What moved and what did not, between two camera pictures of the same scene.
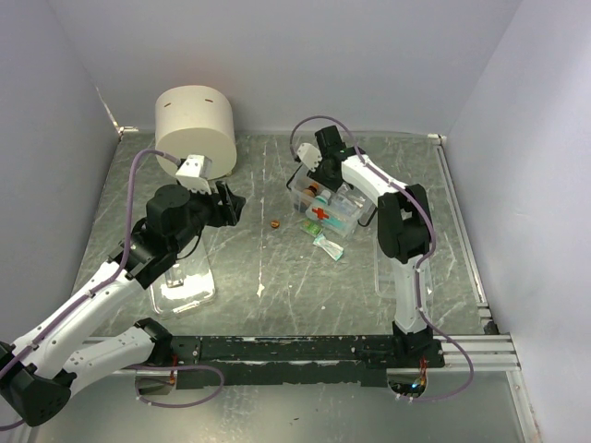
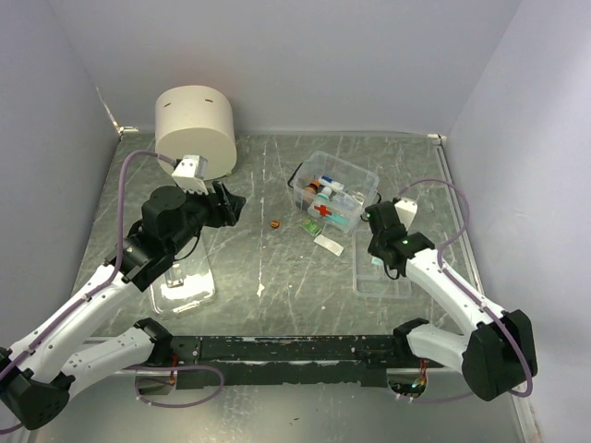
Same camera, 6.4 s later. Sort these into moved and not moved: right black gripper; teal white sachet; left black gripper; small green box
Moved: right black gripper
Not moved: teal white sachet; left black gripper; small green box
